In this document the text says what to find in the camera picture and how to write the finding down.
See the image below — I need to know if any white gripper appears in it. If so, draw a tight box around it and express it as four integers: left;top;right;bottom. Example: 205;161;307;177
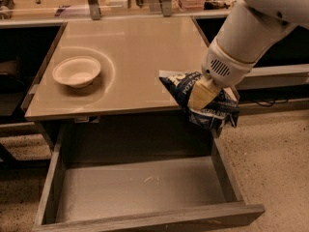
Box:
187;38;256;110

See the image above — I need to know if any blue chip bag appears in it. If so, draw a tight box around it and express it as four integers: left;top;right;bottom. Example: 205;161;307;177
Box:
159;71;239;130

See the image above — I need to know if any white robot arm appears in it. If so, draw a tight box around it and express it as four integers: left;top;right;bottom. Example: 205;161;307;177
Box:
188;0;309;110

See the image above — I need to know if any grey cabinet with beige top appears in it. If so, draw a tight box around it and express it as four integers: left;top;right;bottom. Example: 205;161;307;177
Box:
25;17;223;147

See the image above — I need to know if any open grey wooden drawer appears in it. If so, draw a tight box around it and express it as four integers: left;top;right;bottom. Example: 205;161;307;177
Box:
33;116;265;232

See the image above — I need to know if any white paper bowl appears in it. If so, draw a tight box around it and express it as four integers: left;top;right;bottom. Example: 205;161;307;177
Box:
52;56;101;88

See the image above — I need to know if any metal shelf bracket middle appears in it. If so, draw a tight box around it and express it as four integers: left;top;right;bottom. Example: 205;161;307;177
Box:
161;0;172;16

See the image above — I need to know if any metal shelf bracket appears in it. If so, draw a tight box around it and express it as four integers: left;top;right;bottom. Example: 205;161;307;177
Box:
161;0;172;16
87;0;100;20

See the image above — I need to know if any metal shelf bracket left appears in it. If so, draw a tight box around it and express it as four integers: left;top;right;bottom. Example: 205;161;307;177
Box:
87;0;100;20

